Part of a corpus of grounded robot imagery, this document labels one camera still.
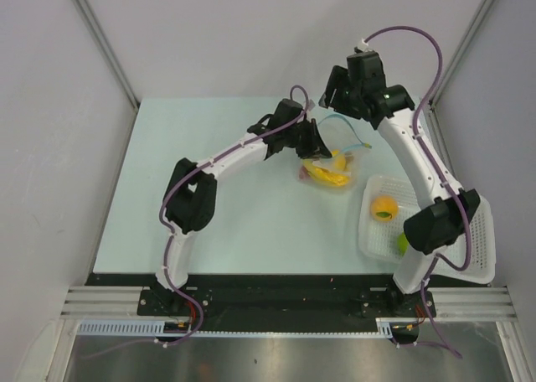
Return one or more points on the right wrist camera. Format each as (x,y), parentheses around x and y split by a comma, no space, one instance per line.
(362,47)

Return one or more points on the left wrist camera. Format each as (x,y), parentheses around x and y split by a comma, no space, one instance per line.
(309,105)

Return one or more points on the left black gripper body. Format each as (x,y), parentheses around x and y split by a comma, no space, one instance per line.
(306,142)

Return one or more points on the right aluminium corner post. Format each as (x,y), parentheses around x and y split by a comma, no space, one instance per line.
(478,19)

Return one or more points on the left aluminium corner post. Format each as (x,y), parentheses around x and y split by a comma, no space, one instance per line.
(102,42)

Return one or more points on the white perforated plastic basket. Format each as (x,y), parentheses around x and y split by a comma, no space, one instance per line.
(379,240)

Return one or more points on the aluminium frame rail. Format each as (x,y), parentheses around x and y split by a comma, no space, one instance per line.
(465,304)

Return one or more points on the yellow fake banana bunch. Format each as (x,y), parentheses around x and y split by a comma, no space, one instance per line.
(334,175)

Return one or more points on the orange fake fruit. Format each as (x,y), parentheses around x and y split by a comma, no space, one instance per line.
(384,208)

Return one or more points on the green fake apple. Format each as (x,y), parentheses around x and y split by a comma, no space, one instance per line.
(402,244)

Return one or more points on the red fake grape bunch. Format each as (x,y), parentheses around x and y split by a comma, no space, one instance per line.
(303,174)

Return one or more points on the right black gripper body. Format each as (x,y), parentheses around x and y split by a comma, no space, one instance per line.
(344,99)

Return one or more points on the aluminium corner post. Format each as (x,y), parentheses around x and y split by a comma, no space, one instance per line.
(102,42)
(478,19)

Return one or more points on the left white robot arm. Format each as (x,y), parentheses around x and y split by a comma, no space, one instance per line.
(190,199)

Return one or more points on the clear zip top bag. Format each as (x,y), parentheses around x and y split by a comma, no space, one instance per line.
(347,149)

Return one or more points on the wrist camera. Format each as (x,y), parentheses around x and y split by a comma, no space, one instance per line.
(362,47)
(309,105)

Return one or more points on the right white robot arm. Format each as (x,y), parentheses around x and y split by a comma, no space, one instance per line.
(359,90)

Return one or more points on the yellow fake pear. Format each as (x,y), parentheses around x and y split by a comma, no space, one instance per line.
(338,162)

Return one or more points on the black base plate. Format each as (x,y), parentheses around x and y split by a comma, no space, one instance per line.
(368,295)

